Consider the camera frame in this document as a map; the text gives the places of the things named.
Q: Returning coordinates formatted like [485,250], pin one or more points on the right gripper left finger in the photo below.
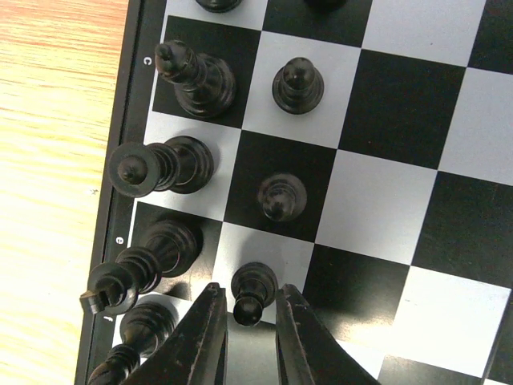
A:
[196,352]

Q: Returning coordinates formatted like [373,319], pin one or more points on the black bishop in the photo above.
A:
[143,330]
[204,85]

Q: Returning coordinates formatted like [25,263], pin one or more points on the black pawn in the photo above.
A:
[325,5]
[254,286]
[282,197]
[298,86]

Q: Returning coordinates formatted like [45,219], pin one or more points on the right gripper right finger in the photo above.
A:
[307,353]

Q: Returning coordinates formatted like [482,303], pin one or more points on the black knight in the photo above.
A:
[218,6]

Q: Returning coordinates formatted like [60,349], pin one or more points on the black and silver chessboard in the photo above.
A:
[404,248]

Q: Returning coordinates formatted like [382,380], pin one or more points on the black queen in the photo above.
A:
[182,164]

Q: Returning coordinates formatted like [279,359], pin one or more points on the black king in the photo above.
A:
[168,250]

